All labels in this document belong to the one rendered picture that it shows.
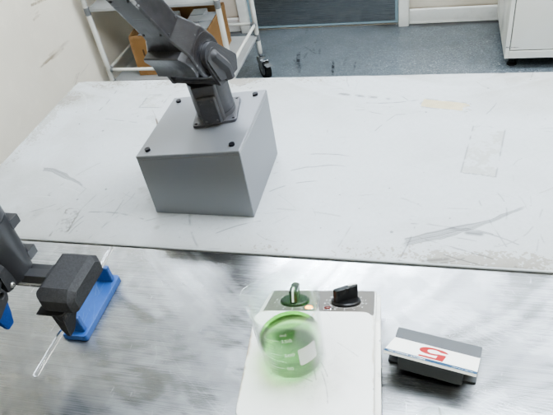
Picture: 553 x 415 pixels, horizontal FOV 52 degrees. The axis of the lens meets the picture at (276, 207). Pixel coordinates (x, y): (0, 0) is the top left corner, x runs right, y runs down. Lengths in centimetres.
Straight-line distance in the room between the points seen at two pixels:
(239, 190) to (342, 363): 34
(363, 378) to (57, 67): 229
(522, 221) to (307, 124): 40
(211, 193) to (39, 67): 182
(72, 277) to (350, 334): 27
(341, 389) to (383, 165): 45
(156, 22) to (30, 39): 185
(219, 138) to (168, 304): 23
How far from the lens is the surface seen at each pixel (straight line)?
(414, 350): 62
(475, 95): 105
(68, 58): 273
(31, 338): 78
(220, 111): 80
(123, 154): 103
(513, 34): 295
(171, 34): 73
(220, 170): 77
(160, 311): 73
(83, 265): 57
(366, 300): 63
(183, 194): 82
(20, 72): 247
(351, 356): 54
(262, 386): 53
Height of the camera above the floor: 143
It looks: 40 degrees down
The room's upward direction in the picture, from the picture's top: 11 degrees counter-clockwise
